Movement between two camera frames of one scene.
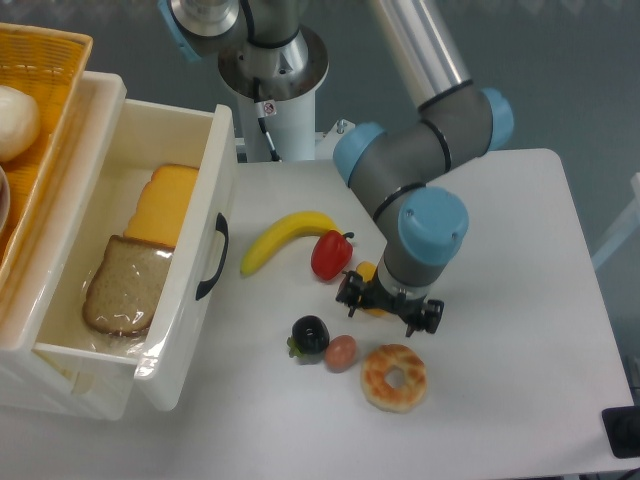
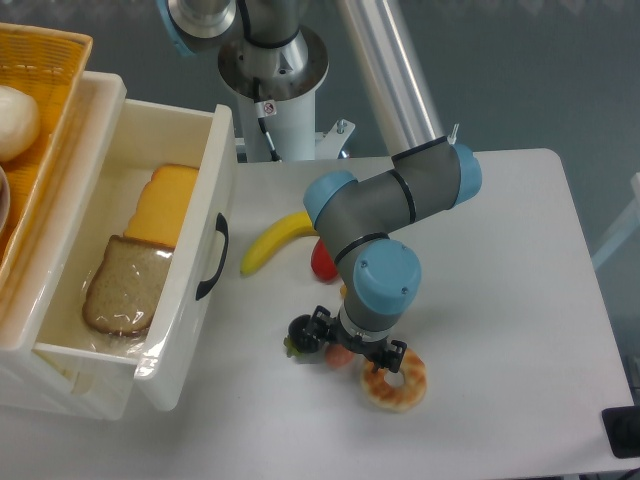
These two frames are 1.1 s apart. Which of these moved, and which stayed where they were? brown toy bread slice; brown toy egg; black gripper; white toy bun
Moved: black gripper
Stayed: white toy bun; brown toy egg; brown toy bread slice
